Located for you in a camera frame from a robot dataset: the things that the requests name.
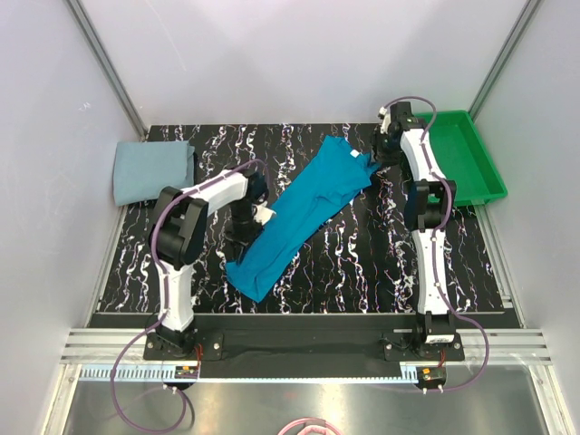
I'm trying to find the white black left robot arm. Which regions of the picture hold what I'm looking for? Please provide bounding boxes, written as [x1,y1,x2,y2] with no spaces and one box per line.
[148,168,274,359]

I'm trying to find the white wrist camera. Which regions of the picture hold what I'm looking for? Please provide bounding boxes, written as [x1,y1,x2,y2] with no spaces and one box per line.
[253,205,276,226]
[378,105,391,134]

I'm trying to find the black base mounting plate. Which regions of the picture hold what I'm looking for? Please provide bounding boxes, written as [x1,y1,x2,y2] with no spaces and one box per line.
[143,329,465,363]

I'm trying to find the aluminium frame rail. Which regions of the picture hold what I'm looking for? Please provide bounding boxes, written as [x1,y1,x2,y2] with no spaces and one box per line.
[61,328,551,365]

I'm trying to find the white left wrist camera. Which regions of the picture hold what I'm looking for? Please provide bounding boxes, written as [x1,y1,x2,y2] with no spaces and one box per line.
[253,205,276,226]

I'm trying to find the right orange connector block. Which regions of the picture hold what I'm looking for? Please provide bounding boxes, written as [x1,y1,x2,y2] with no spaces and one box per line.
[418,366,447,384]

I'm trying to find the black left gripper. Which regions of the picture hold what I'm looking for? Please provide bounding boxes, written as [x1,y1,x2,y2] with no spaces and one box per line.
[224,198,265,264]

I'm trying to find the orange connector block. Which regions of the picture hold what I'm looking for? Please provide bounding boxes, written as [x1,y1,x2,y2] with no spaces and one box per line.
[418,366,447,384]
[175,364,199,379]

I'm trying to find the bright blue t shirt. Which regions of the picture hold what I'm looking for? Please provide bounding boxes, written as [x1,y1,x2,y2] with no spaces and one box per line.
[226,136,380,303]

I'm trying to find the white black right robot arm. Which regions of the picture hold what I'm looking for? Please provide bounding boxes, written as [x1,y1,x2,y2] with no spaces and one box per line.
[371,96,456,360]

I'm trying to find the folded light blue t shirt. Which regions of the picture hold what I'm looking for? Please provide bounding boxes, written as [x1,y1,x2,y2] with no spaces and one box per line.
[112,140,195,207]

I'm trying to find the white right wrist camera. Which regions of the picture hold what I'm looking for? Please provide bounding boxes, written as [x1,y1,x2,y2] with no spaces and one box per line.
[378,105,391,134]

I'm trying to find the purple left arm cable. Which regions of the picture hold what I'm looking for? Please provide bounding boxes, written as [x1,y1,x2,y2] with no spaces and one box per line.
[111,158,268,431]

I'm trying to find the pink cable coil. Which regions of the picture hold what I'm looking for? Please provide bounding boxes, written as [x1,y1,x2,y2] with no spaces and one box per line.
[276,419,341,435]

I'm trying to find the left orange connector block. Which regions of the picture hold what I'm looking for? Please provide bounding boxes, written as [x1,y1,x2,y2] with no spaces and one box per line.
[175,364,199,379]

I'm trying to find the white slotted cable duct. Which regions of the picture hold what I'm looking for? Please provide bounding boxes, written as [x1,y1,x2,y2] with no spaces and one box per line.
[80,363,418,384]

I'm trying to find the green plastic bin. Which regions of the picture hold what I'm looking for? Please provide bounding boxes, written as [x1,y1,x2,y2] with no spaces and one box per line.
[430,111,508,207]

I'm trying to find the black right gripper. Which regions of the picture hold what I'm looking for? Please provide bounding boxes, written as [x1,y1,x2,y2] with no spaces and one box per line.
[367,130,400,169]

